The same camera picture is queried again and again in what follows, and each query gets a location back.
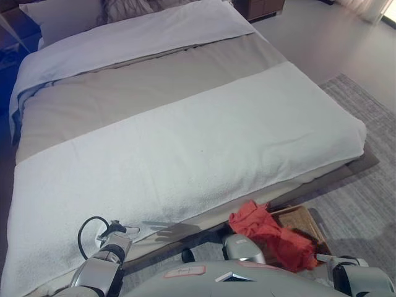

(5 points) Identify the grey textured pillow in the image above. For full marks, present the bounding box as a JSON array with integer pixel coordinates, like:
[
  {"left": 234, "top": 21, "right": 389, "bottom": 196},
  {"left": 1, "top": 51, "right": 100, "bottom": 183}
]
[{"left": 98, "top": 0, "right": 194, "bottom": 24}]

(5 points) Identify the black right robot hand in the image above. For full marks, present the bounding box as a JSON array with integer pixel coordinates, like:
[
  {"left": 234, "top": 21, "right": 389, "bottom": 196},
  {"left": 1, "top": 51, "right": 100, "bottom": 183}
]
[{"left": 314, "top": 252, "right": 335, "bottom": 265}]

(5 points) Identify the robot legs and torso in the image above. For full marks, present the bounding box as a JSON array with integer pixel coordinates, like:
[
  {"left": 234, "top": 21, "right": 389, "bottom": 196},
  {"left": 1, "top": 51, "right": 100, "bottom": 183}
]
[{"left": 123, "top": 72, "right": 396, "bottom": 281}]

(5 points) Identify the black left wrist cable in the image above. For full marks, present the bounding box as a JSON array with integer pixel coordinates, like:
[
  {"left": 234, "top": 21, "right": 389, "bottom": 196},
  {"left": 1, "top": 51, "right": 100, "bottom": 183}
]
[{"left": 77, "top": 215, "right": 110, "bottom": 261}]

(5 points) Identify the beige duvet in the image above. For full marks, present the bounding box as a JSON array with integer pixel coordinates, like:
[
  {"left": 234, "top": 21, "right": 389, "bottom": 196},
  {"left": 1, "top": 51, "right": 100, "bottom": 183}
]
[{"left": 14, "top": 30, "right": 295, "bottom": 165}]

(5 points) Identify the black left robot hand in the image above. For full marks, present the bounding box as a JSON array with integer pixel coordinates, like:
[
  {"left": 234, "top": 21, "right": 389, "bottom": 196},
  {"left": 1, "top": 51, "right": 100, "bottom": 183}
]
[{"left": 94, "top": 220, "right": 141, "bottom": 248}]

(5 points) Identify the white curtain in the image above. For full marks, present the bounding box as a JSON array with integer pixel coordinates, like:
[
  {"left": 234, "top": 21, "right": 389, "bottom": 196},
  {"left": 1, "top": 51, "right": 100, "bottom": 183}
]
[{"left": 336, "top": 0, "right": 391, "bottom": 24}]

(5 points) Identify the brown wooden nightstand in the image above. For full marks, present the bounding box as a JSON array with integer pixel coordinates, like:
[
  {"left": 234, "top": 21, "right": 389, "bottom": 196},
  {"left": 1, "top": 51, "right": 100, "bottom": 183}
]
[{"left": 231, "top": 0, "right": 286, "bottom": 21}]

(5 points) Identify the brown bed frame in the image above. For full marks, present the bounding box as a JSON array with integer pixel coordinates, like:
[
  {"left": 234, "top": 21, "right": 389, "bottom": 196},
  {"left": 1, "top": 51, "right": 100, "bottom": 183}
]
[{"left": 123, "top": 150, "right": 381, "bottom": 270}]

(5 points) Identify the brown wicker basket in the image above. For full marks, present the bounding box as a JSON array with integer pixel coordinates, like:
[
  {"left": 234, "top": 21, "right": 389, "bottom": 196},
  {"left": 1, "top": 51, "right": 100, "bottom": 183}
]
[{"left": 264, "top": 204, "right": 334, "bottom": 267}]

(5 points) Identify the silver right robot leg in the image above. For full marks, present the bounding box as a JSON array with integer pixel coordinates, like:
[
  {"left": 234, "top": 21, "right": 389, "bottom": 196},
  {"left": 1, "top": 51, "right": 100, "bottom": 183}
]
[{"left": 220, "top": 233, "right": 267, "bottom": 265}]

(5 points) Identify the red cloth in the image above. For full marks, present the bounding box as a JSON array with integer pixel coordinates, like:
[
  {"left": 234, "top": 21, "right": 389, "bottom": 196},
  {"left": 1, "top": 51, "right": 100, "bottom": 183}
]
[{"left": 228, "top": 200, "right": 319, "bottom": 273}]

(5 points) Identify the beige mattress sheet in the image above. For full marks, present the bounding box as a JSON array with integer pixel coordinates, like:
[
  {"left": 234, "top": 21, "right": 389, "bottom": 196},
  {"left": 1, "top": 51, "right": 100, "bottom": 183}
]
[{"left": 123, "top": 159, "right": 349, "bottom": 267}]

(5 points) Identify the white folded bed sheet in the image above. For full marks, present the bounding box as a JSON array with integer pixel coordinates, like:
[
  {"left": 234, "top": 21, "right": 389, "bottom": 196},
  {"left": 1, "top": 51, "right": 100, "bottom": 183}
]
[{"left": 8, "top": 0, "right": 256, "bottom": 125}]

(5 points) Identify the silver robot torso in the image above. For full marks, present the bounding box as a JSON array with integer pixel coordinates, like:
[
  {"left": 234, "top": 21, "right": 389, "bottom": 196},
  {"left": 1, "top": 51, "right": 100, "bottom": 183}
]
[{"left": 123, "top": 259, "right": 342, "bottom": 297}]

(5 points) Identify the white pillow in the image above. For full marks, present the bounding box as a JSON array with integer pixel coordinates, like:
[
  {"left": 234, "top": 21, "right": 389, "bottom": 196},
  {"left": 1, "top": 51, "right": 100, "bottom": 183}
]
[{"left": 19, "top": 0, "right": 103, "bottom": 48}]

